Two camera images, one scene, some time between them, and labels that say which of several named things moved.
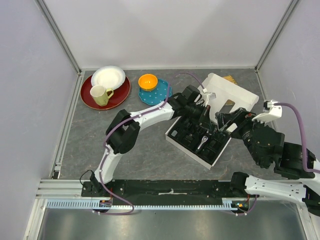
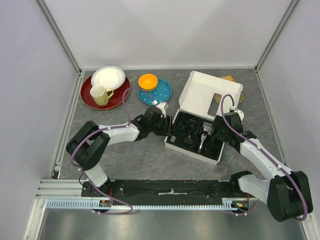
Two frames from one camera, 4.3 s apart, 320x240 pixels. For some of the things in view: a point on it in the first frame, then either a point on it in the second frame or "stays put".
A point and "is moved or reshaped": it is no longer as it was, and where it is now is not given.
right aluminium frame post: (279, 28) stays put
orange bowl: (148, 82) stays put
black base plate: (193, 192) stays put
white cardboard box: (225, 89) is moved or reshaped
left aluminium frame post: (54, 25) stays put
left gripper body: (198, 113) to (160, 128)
